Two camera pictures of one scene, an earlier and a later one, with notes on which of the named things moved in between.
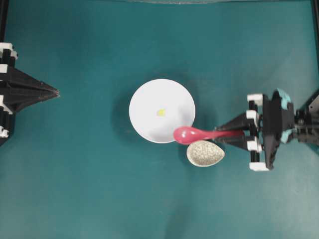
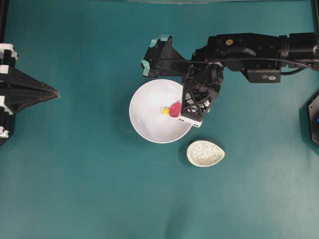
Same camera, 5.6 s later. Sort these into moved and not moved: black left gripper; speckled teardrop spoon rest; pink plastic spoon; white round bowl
Moved: pink plastic spoon
Not moved: white round bowl; black left gripper; speckled teardrop spoon rest
